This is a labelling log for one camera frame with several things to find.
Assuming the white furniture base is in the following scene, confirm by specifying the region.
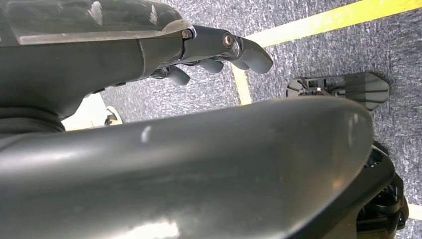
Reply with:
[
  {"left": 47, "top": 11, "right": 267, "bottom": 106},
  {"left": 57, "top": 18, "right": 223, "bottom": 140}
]
[{"left": 61, "top": 93, "right": 123, "bottom": 131}]

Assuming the yellow floor tape line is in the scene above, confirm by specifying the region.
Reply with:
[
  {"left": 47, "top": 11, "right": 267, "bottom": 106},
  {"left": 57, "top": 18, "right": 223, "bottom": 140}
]
[
  {"left": 230, "top": 0, "right": 422, "bottom": 106},
  {"left": 407, "top": 203, "right": 422, "bottom": 221}
]

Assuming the black robot foot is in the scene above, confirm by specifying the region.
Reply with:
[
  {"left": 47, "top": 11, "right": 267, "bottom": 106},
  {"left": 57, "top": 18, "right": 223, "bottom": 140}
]
[{"left": 286, "top": 72, "right": 390, "bottom": 112}]

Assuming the black robot leg joint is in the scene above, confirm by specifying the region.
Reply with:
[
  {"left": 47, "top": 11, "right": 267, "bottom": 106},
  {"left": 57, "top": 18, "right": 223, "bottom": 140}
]
[{"left": 290, "top": 141, "right": 410, "bottom": 239}]

